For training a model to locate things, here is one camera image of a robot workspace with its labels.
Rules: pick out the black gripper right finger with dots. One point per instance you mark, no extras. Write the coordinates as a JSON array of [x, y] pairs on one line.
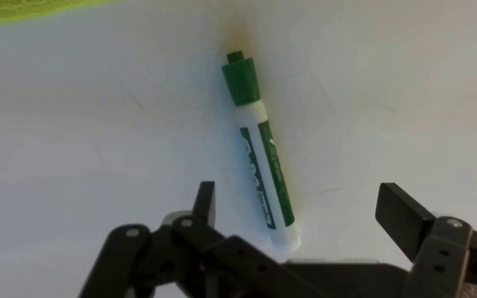
[[442, 253]]

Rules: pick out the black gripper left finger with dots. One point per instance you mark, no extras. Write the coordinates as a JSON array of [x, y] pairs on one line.
[[139, 258]]

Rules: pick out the green white marker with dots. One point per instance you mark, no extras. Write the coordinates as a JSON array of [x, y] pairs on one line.
[[263, 166]]

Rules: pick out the yellow microfibre towel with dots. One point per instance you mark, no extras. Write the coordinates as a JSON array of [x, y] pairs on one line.
[[6, 10]]

